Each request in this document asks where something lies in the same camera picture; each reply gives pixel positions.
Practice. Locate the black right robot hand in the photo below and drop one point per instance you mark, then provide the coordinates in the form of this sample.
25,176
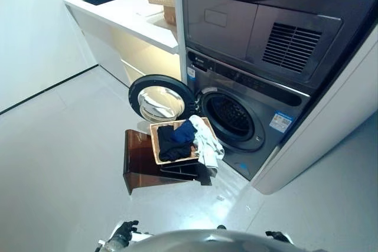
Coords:
276,235

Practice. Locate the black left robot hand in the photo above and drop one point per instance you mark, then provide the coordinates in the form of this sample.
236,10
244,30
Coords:
125,229

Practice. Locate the grey front-load washing machine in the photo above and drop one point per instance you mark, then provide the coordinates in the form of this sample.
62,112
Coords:
248,110

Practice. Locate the round washing machine door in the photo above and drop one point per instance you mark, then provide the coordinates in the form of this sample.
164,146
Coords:
161,98

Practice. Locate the brown wooden stool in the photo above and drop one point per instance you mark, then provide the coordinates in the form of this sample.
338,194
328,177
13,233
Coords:
147,160

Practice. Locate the silver robot torso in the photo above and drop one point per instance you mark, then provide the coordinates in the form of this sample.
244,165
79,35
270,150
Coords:
203,240

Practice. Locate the black garment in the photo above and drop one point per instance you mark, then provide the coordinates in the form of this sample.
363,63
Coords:
171,144

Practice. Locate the wicker laundry basket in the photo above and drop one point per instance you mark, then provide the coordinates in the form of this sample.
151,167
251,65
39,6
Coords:
180,141

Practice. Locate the navy blue garment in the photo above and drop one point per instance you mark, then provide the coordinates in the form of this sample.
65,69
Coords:
184,132

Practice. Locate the white grey garment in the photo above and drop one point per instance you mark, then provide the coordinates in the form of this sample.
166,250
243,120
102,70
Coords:
206,142

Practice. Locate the white counter cabinet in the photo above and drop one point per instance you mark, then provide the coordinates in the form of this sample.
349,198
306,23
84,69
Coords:
124,30

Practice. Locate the grey stacked dryer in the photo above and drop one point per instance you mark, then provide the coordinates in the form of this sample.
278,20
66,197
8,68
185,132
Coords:
265,19

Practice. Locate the white appliance cabinet frame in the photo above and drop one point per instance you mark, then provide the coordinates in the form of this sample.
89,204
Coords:
319,122

